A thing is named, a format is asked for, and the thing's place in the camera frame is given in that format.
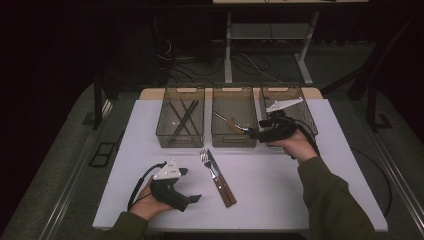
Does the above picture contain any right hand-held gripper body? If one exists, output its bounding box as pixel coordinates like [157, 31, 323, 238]
[258, 96, 305, 144]

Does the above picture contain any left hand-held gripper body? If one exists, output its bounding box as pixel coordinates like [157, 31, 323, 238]
[148, 158, 190, 213]

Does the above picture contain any translucent orange baby spoon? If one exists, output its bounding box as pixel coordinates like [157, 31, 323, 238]
[225, 119, 249, 135]

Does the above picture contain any fork with wooden handle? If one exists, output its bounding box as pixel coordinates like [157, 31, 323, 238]
[199, 148, 233, 208]

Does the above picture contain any metal spoon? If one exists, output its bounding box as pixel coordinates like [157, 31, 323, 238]
[212, 111, 251, 133]

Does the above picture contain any smoky transparent plastic bin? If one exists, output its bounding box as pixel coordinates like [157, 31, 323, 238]
[259, 83, 319, 148]
[155, 83, 206, 149]
[210, 83, 259, 149]

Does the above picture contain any brown wooden chopstick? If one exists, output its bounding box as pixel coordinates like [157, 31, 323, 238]
[179, 99, 202, 135]
[168, 102, 194, 137]

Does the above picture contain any person's right hand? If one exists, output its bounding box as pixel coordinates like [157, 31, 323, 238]
[268, 129, 319, 165]

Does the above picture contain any person's left hand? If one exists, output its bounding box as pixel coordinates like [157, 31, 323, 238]
[129, 178, 176, 222]

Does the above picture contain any white metal stand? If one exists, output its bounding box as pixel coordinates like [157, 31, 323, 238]
[223, 11, 321, 87]

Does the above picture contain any black metal stand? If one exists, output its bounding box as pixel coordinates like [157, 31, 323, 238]
[83, 71, 119, 131]
[321, 13, 424, 133]

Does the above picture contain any right hand-held gripper cable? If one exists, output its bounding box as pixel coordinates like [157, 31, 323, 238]
[283, 114, 321, 158]

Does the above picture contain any hand-held gripper cable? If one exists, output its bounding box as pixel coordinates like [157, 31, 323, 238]
[127, 161, 167, 212]
[283, 114, 321, 158]

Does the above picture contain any left hand-held gripper cable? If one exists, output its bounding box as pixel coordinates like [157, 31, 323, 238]
[127, 161, 167, 212]

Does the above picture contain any tangle of black cables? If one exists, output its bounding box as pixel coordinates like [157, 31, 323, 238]
[154, 36, 284, 84]

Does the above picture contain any aluminium rail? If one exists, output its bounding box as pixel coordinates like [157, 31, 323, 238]
[366, 129, 424, 228]
[41, 99, 114, 240]

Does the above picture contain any thin black cable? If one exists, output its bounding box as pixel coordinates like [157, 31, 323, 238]
[349, 146, 394, 218]

